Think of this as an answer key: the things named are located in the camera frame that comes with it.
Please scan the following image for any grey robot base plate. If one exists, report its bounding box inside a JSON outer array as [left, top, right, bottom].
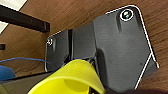
[[44, 4, 160, 91]]

